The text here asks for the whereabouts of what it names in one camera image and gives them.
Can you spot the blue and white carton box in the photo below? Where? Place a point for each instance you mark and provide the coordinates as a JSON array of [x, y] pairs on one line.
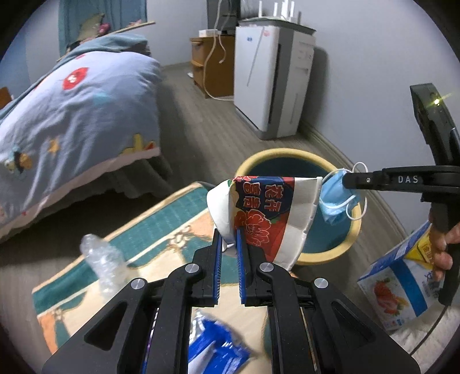
[[391, 287]]

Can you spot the wooden bed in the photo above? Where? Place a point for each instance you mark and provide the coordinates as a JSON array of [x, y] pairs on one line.
[[143, 176]]

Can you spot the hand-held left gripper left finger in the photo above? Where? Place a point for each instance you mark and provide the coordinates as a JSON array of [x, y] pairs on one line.
[[216, 277]]

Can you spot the white fluffy mat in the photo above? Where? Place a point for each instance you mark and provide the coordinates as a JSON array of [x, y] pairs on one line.
[[413, 338]]

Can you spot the blue face mask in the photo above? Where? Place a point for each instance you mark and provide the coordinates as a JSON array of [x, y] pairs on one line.
[[334, 201]]

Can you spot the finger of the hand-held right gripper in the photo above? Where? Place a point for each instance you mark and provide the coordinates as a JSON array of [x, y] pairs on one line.
[[388, 179]]

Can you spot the teal printed curtain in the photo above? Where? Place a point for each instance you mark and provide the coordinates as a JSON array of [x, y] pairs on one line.
[[72, 21]]

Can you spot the crushed paper cup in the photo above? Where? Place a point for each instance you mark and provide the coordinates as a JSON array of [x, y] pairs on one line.
[[287, 215]]

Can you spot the white router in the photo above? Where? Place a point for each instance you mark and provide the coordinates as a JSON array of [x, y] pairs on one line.
[[284, 14]]

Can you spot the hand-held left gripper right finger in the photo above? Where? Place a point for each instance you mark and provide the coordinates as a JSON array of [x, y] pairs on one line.
[[241, 273]]

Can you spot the person's right hand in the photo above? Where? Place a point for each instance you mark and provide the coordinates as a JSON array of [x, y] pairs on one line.
[[440, 251]]

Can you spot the crumpled clear plastic bottle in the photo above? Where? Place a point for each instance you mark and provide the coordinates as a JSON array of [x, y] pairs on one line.
[[102, 262]]

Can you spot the white power strip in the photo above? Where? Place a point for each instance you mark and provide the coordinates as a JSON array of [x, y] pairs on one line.
[[210, 33]]

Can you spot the blue snack packet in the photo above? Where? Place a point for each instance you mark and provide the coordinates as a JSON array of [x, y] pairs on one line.
[[212, 345]]

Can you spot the yellow rimmed teal waste bin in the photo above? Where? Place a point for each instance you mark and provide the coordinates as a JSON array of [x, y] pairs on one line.
[[273, 161]]

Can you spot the wooden nightstand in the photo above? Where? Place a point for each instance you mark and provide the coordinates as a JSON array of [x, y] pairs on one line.
[[215, 72]]

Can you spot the blue printed blanket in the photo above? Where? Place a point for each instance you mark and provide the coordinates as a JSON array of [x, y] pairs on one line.
[[72, 118]]

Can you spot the teal and beige rug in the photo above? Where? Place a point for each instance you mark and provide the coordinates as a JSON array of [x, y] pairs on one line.
[[154, 230]]

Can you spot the white air purifier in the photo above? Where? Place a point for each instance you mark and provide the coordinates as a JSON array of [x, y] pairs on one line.
[[273, 79]]

